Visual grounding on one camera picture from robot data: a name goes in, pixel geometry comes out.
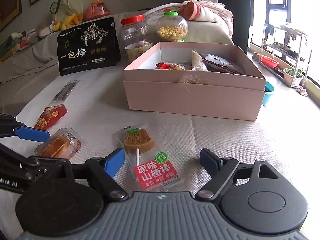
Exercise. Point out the colourful plush toy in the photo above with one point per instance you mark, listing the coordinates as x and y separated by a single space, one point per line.
18 40

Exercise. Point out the pink white blanket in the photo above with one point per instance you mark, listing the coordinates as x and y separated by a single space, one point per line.
207 13

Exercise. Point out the grey plush toy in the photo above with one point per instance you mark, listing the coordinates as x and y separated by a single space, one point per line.
42 30

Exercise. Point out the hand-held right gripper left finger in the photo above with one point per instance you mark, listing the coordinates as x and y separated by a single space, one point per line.
115 162

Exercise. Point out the small red snack packet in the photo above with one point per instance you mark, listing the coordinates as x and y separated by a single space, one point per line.
163 66

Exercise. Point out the dark red snack packet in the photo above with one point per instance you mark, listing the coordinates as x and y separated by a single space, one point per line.
222 63

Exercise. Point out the red lid clear jar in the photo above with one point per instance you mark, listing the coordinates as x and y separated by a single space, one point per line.
136 35

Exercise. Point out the black snack pouch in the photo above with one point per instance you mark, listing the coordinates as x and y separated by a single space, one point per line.
87 47

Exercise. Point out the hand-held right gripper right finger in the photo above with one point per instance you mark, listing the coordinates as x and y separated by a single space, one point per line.
209 160

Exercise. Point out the pink slippers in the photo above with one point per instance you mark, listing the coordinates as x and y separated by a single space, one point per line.
302 91

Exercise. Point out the yellow plush toy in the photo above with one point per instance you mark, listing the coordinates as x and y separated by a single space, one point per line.
70 21

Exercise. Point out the clear packet dark snack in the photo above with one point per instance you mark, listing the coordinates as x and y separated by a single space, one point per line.
65 91

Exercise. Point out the blue plastic basin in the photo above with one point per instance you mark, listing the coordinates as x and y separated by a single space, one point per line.
268 92

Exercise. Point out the yellow cake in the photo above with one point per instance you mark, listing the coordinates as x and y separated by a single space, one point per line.
181 67
58 143

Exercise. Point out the green cap candy jar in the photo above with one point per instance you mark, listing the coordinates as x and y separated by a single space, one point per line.
172 28

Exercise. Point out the beige snack packet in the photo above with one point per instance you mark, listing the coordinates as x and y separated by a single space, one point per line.
198 61

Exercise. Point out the potted plant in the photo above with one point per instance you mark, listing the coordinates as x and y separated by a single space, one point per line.
293 75

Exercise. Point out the orange toy helmet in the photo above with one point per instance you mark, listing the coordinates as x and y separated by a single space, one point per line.
97 10

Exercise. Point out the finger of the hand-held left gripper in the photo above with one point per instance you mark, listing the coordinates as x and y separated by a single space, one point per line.
15 153
32 134

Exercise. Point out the metal shoe rack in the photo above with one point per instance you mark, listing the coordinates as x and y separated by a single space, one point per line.
287 45

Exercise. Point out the red plastic basin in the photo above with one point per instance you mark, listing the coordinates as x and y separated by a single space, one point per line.
269 61

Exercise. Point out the grey sofa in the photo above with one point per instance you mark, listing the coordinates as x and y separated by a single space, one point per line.
30 52

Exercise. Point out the hawthorn lollipop packet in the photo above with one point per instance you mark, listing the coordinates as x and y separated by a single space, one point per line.
150 165

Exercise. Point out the pink cardboard box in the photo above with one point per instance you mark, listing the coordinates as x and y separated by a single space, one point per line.
195 97

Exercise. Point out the red orange printed packet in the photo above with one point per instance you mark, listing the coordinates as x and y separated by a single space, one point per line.
50 116

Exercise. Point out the green white bag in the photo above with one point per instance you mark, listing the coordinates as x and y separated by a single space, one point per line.
66 7

